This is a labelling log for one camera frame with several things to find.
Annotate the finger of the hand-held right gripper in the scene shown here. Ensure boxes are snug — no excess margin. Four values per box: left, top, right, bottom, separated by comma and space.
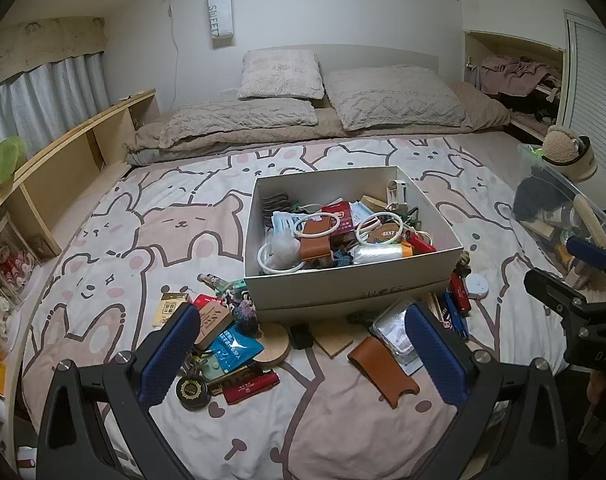
524, 267, 606, 321
567, 236, 606, 272

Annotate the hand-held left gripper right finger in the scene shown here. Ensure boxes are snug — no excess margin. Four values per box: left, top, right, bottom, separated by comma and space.
405, 302, 568, 480

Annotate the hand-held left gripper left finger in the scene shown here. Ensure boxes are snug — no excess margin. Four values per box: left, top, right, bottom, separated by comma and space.
35, 302, 204, 480

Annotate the black round tin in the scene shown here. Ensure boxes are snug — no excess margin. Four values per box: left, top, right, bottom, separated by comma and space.
175, 376, 212, 413

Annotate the white cardboard shoe box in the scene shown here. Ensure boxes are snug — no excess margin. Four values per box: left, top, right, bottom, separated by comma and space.
243, 165, 466, 323

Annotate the key bundle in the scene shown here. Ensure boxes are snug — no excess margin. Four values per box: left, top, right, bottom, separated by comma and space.
180, 350, 208, 386

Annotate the yellow box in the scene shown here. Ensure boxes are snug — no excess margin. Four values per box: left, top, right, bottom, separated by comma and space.
153, 292, 191, 328

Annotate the wooden tag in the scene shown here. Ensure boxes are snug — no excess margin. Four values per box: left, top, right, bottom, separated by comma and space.
195, 300, 234, 346

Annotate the clear plastic box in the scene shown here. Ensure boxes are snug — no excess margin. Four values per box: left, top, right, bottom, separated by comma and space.
370, 302, 426, 366

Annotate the flat brown leather sleeve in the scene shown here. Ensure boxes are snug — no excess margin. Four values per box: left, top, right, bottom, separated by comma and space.
347, 336, 420, 406

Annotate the blue packet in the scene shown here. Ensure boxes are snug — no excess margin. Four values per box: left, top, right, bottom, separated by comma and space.
208, 325, 264, 373

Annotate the clear plastic bin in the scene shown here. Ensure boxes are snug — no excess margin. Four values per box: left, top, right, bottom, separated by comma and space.
510, 142, 606, 311

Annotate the black gold pack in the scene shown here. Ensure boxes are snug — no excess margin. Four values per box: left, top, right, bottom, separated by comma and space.
208, 365, 264, 393

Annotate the dark crochet ball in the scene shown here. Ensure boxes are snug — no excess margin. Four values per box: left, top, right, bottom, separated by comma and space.
232, 299, 260, 337

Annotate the dark cloth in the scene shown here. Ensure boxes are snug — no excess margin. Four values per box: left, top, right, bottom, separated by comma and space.
513, 170, 566, 223

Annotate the dark red long pack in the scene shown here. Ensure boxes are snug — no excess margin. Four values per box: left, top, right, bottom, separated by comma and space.
223, 370, 280, 406

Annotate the square wooden board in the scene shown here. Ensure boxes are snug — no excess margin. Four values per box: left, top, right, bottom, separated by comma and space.
310, 320, 368, 358

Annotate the round wooden coaster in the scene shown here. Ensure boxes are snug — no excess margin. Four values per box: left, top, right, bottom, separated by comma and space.
255, 322, 292, 363

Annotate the red tube white print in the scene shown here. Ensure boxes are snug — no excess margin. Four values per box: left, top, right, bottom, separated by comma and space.
405, 231, 437, 255

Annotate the clear tape roll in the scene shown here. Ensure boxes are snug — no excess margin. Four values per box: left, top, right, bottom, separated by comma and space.
355, 242, 414, 263

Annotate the bear rabbit printed blanket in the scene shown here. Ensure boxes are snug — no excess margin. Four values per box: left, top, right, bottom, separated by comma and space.
20, 132, 584, 480

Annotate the small black box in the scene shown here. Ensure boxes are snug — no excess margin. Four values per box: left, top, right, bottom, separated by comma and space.
290, 324, 314, 350

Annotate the round brown leather patch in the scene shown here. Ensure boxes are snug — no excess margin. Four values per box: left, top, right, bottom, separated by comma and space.
367, 224, 402, 245

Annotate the white plastic bag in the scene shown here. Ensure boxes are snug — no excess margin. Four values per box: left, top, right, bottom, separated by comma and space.
270, 235, 302, 267

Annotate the brown leather case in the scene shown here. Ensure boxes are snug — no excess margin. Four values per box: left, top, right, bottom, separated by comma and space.
300, 220, 334, 263

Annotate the dark red cardboard box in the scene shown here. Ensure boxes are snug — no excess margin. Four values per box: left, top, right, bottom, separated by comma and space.
323, 202, 356, 233

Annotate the white louvered door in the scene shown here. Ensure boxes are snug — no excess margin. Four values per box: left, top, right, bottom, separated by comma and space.
565, 9, 606, 221

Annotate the beige duvet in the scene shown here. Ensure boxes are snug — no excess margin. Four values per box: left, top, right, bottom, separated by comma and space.
125, 81, 512, 166

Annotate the doll display box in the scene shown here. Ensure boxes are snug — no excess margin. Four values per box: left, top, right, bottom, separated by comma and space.
0, 215, 38, 306

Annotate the pink clothes pile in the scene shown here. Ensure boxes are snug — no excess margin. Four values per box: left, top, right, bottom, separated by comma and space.
480, 55, 561, 96

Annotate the wooden shelf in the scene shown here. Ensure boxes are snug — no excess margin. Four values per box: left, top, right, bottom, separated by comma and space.
0, 89, 160, 411

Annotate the folded beige quilt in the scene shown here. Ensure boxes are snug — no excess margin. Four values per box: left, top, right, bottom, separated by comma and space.
158, 97, 318, 148

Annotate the quilted beige pillow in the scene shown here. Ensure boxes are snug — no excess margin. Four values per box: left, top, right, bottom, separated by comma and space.
323, 65, 466, 131

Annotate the green plush toy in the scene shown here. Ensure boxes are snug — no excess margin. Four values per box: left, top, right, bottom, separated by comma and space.
0, 135, 28, 187

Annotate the grey curtain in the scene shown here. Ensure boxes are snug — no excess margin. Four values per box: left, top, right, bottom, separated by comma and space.
0, 52, 111, 161

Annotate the fluffy beige pillow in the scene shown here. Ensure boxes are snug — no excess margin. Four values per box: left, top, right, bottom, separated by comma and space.
238, 50, 326, 101

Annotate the beige printed valance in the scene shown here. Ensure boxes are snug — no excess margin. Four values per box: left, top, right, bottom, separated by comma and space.
0, 16, 108, 86

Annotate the white paper bag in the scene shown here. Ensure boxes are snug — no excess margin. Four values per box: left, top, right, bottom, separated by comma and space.
206, 0, 234, 41

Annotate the white plastic ring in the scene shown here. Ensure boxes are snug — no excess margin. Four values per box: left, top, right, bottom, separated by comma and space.
357, 212, 406, 246
295, 214, 341, 238
258, 242, 304, 276

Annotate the white plastic bracket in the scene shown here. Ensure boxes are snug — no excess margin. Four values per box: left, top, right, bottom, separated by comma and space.
385, 180, 408, 211

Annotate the white wall cable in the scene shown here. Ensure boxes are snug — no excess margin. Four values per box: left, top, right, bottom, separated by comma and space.
164, 0, 182, 103

